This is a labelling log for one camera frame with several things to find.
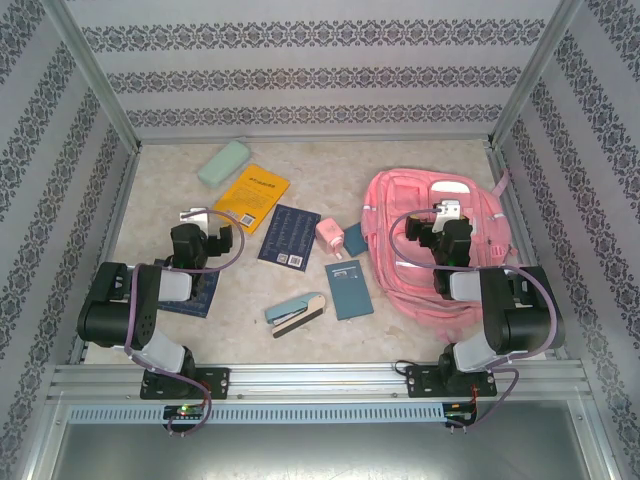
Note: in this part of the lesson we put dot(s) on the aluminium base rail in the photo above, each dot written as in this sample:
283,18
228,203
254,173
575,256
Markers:
320,380

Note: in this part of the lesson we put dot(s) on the pink pencil sharpener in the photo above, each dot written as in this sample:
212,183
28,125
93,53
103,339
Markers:
327,234

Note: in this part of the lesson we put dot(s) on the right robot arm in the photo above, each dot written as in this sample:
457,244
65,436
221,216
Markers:
525,320

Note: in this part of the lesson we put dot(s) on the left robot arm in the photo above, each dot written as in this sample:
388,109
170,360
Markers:
115,310

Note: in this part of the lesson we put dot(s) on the pink backpack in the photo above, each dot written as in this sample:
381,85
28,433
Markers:
400,200

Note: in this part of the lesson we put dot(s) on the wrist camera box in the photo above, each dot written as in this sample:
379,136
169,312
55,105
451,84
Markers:
447,210
200,220

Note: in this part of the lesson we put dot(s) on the aluminium side rail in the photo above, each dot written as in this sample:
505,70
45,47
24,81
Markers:
526,240
120,200

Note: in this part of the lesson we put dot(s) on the dark blue printed book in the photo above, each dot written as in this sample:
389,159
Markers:
200,307

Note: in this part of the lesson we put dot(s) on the mint green pencil case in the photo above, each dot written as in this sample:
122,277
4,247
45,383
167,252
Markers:
222,164

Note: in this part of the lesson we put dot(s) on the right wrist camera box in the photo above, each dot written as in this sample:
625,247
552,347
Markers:
447,210

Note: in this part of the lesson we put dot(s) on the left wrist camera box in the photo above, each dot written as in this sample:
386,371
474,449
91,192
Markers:
200,220

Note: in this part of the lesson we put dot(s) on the aluminium frame post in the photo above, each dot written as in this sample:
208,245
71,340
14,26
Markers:
534,70
95,70

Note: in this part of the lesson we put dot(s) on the yellow book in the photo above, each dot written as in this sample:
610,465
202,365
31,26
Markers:
250,200

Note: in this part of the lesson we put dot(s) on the teal notebook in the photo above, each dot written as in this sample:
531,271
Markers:
350,292

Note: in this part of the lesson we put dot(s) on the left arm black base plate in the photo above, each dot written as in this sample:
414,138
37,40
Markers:
217,382

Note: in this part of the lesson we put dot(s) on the grey metal panel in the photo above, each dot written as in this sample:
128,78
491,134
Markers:
320,450

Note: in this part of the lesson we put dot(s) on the small teal wallet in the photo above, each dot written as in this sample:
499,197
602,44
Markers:
356,240

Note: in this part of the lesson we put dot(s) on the dark blue book with barcode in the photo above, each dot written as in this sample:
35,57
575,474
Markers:
287,235

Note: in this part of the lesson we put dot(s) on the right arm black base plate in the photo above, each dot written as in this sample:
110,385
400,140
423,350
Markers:
420,380

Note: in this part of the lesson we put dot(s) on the blue and beige stapler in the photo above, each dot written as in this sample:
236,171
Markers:
292,312

